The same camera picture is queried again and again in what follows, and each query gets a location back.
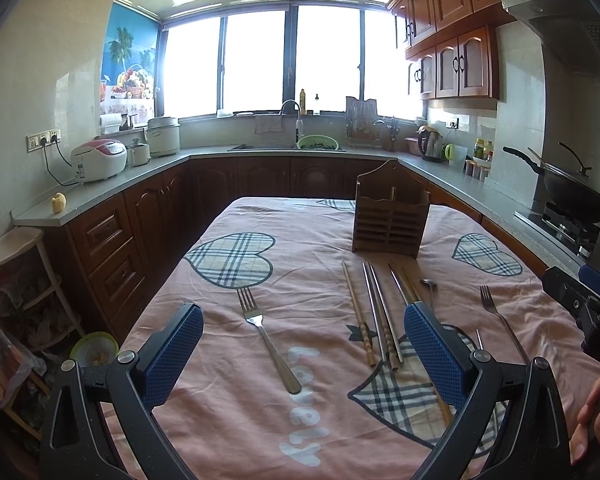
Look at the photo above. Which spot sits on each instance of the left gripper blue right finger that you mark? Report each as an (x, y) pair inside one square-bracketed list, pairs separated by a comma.
[(532, 442)]

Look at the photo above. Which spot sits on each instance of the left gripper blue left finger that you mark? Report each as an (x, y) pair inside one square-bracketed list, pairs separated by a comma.
[(76, 440)]

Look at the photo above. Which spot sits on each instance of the steel spoon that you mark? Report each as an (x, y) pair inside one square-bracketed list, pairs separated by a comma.
[(431, 285)]

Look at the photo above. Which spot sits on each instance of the chrome kitchen faucet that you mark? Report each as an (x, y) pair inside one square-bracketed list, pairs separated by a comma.
[(293, 107)]

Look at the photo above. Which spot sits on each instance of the person's right hand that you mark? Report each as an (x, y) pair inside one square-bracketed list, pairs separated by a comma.
[(587, 416)]

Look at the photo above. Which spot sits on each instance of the green rim bowl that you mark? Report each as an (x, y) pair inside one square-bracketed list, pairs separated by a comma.
[(95, 349)]

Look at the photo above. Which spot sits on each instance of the gas stove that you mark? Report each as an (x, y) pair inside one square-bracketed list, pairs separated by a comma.
[(573, 236)]

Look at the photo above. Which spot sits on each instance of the black wok with lid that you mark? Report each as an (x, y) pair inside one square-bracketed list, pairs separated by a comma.
[(569, 193)]

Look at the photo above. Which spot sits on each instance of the right steel fork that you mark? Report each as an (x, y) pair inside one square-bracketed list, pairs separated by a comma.
[(488, 304)]

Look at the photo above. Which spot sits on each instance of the steel fork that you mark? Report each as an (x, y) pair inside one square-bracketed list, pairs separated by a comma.
[(488, 304), (254, 317)]

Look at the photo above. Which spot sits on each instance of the lower dark wooden cabinets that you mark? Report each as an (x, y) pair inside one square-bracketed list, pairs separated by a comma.
[(115, 250)]

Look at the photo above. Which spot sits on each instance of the left steel fork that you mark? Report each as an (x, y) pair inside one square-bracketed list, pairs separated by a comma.
[(254, 317)]

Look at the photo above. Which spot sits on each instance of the wooden corner shelf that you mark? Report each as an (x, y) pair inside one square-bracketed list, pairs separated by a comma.
[(35, 321)]

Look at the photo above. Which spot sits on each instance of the pink heart-pattern tablecloth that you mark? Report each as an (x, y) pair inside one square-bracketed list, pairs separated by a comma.
[(230, 415)]

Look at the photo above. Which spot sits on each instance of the spice jar rack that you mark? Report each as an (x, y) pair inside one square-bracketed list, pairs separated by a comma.
[(477, 168)]

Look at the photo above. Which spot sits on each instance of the condiment bottles group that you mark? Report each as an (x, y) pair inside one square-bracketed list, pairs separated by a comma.
[(483, 149)]

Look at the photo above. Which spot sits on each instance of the yellow fruit on counter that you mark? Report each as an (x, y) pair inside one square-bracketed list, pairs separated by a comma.
[(58, 202)]

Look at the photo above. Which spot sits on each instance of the wooden utensil holder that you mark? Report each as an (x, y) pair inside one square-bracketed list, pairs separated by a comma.
[(391, 210)]

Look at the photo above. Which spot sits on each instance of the steel electric kettle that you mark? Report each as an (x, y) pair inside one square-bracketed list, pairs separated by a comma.
[(430, 144)]

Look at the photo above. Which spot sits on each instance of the steel chopstick left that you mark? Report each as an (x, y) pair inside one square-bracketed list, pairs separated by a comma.
[(376, 318)]

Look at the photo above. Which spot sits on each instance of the pink white rice cooker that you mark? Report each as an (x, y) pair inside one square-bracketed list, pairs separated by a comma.
[(98, 160)]

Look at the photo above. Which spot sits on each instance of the small white pot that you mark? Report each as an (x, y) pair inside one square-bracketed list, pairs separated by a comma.
[(138, 154)]

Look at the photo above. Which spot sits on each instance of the white tall cooker pot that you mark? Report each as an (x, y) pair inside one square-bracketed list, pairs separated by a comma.
[(163, 136)]

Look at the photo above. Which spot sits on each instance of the range hood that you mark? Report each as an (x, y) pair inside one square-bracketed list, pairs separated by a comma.
[(570, 29)]

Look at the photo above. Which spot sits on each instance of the dish drying rack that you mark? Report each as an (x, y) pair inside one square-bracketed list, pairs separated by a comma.
[(361, 118)]

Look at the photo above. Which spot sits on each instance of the green colander in sink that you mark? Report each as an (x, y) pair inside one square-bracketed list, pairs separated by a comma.
[(317, 142)]

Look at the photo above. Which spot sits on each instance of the tropical fruit poster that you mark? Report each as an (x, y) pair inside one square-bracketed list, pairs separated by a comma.
[(127, 79)]

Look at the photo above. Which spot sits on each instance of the yellow bottle on windowsill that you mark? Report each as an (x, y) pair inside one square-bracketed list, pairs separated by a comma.
[(302, 102)]

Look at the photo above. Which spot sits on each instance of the green handled white pitcher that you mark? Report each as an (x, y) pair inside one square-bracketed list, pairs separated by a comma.
[(455, 155)]

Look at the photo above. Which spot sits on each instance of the wall power outlet strip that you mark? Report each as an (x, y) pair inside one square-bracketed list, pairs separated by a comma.
[(35, 141)]

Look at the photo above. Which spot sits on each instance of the upper wooden wall cabinets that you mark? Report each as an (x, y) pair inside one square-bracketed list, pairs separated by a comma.
[(450, 47)]

